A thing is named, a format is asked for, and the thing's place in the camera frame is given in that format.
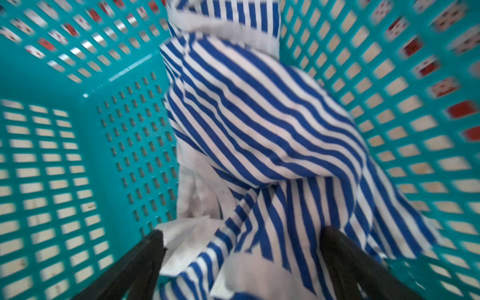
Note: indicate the teal plastic basket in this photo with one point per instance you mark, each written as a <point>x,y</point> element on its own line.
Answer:
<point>88,158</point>

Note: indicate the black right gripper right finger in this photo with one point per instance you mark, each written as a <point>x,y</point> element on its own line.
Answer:
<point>352,271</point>

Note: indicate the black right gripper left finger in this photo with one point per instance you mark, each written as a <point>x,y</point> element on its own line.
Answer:
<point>134,276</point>

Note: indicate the blue white striped tank top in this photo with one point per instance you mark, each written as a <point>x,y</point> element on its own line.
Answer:
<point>272,159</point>

